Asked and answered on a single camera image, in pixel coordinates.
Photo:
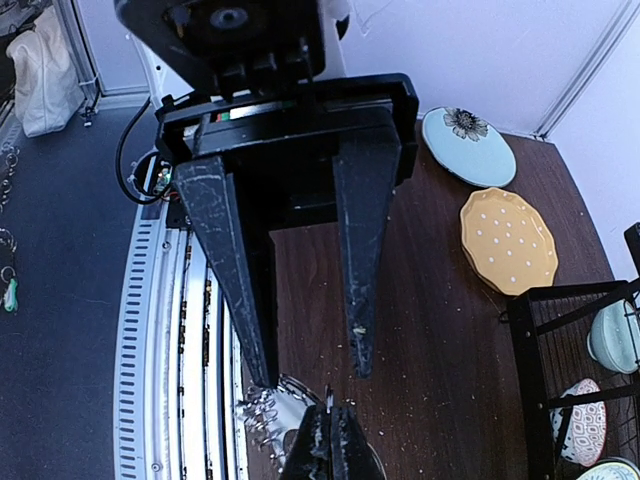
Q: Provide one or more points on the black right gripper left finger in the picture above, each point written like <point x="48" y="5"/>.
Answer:
<point x="309" y="457"/>

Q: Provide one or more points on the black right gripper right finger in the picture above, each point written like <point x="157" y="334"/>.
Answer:
<point x="351" y="455"/>

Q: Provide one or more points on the yellow blue patterned bowl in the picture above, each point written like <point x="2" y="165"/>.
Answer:
<point x="615" y="468"/>

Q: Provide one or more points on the pink patterned bowl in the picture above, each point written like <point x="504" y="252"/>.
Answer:
<point x="586" y="433"/>

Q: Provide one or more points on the black metal dish rack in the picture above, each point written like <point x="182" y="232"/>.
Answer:
<point x="549" y="328"/>

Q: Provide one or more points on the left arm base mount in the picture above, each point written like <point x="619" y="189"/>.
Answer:
<point x="150" y="178"/>

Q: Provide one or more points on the large keyring with red grip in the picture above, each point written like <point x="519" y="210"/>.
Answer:
<point x="272" y="416"/>

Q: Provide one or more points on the light blue flower plate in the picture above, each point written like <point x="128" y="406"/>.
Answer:
<point x="468" y="147"/>

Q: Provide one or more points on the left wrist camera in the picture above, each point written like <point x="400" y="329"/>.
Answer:
<point x="221" y="47"/>

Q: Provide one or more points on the yellow polka dot plate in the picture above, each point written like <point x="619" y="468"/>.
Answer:
<point x="507" y="242"/>

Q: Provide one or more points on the metal table edge rail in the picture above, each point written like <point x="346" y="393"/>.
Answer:
<point x="178" y="372"/>

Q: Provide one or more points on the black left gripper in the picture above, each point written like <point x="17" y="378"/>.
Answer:
<point x="288" y="161"/>

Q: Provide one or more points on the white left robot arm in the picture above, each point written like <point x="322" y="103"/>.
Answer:
<point x="165" y="75"/>

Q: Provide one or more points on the teal ceramic bowl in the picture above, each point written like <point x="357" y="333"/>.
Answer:
<point x="613" y="340"/>

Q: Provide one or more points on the white plastic bag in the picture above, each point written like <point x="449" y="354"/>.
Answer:
<point x="47" y="92"/>

